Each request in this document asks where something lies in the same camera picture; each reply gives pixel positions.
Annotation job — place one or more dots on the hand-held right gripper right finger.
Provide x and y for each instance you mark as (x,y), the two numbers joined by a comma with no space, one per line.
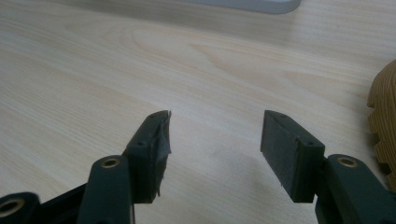
(292,161)

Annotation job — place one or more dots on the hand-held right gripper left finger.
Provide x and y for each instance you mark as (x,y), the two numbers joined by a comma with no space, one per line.
(146,161)

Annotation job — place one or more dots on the tan suede boot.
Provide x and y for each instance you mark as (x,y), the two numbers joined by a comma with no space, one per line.
(386,124)

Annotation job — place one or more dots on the grey two-tier shoe rack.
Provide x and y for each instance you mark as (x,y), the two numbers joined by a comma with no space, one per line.
(249,4)

